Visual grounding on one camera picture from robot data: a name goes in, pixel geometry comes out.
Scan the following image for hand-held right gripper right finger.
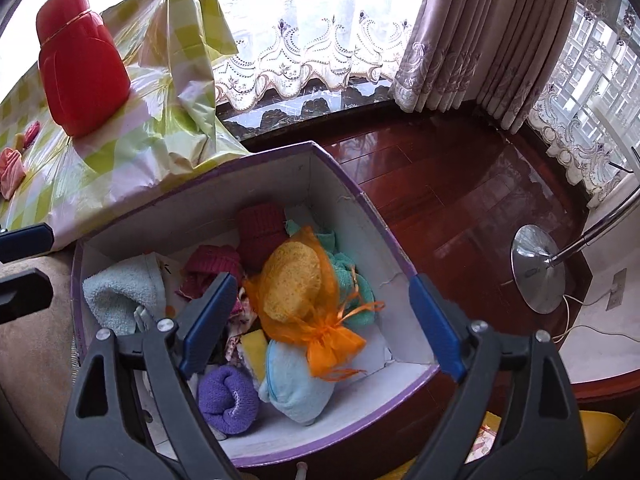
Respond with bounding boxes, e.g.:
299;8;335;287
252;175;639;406
407;274;593;480

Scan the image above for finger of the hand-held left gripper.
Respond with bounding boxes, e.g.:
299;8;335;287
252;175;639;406
0;268;54;326
0;223;53;264

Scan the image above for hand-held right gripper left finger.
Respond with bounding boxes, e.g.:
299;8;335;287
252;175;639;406
59;272;241;480

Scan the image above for floral cloth pouch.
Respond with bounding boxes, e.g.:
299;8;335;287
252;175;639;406
222;295;258;366

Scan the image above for maroon knit cloth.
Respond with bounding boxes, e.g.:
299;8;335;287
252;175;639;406
176;245;246;306

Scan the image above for purple sock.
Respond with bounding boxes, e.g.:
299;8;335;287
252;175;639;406
197;365;261;436

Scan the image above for pale blue towel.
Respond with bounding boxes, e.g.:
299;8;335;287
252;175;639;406
82;254;167;336

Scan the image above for green towel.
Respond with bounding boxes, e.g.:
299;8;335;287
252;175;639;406
285;220;376;328

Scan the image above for orange mesh bag with sponge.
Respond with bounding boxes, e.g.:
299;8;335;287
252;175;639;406
243;226;386;381

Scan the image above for maroon knit sock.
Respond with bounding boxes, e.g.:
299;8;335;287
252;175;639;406
236;203;287;273

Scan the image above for light blue soft pouch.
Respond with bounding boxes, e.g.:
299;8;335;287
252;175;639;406
259;342;336;426

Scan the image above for purple cardboard box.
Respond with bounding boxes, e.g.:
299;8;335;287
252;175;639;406
70;141;441;468

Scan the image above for yellow pink cloth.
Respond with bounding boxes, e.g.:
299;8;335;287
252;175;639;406
14;121;41;152

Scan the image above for chrome floor lamp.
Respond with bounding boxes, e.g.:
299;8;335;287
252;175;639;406
510;205;640;316

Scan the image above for yellow floral cloth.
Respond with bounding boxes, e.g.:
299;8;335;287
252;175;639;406
465;411;502;465

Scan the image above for green checked plastic tablecloth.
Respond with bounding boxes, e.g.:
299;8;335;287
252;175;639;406
0;0;251;253

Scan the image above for red thermos jug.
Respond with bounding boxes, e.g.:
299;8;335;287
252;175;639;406
36;0;132;138

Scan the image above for yellow cushion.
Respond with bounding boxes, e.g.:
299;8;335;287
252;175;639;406
580;410;626;461

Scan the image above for dark marble windowsill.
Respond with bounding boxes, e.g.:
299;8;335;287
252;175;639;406
215;72;401;153

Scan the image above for sheer lace curtain with grille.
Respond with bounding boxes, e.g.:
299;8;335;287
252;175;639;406
529;0;640;207

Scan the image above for embroidered heavy curtain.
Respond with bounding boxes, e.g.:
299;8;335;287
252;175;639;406
390;0;586;133

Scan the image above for sheer floral lace curtain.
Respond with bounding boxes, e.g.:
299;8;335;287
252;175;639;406
210;0;417;112

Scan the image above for white cable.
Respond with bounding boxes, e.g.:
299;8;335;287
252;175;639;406
500;280;640;346

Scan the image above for wall outlet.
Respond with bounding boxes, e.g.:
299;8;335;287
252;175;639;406
606;269;627;311

